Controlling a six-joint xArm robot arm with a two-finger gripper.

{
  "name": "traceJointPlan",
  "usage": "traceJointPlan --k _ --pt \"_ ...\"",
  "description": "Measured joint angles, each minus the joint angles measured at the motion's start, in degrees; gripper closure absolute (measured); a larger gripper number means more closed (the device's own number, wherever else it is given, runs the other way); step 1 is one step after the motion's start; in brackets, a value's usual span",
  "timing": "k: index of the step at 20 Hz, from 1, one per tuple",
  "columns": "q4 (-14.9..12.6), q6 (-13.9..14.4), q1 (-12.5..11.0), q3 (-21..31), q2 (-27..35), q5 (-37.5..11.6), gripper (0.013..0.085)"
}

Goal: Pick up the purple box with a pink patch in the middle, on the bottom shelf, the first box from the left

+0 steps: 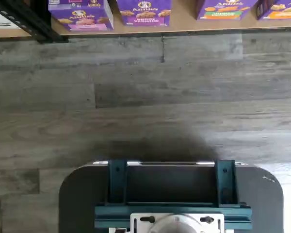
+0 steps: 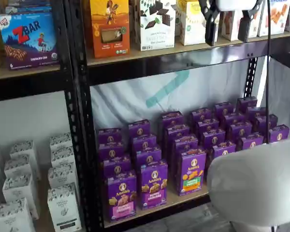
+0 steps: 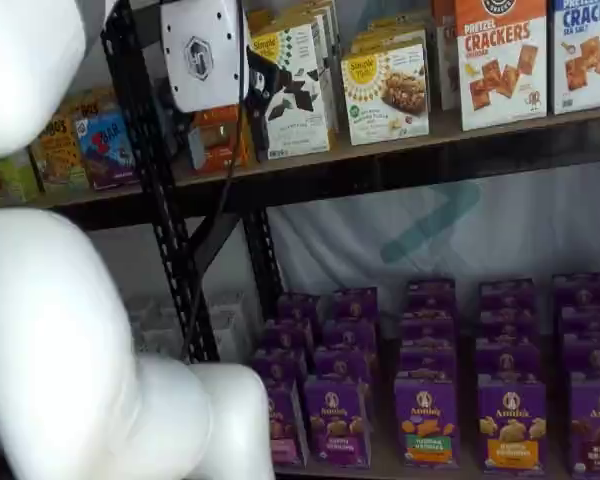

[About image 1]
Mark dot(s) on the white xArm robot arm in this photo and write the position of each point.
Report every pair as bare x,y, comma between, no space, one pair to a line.
174,224

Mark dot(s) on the black metal shelf rack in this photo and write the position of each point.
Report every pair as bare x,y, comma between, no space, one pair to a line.
26,21

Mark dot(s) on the dark grey robot base plate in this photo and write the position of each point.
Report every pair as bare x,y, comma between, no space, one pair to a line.
75,194

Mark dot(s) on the purple Annie's box orange patch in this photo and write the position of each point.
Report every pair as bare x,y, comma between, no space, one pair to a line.
281,9

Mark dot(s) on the teal metal mounting frame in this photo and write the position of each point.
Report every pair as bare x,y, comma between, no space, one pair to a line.
116,182

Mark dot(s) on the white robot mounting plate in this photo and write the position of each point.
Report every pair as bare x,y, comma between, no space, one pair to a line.
140,225

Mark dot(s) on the purple Annie's hidden veggies box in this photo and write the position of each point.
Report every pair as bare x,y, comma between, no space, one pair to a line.
223,9

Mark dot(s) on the white carton box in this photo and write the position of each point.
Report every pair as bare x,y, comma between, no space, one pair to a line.
0,17

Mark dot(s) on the purple Annie's bunny grahams box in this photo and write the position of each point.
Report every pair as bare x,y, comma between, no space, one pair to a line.
145,12

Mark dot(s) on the purple Annie's box pink patch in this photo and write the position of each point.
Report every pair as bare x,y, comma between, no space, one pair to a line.
82,20
63,3

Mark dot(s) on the tan wooden shelf board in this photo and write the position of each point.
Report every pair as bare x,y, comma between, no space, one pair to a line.
9,33
184,27

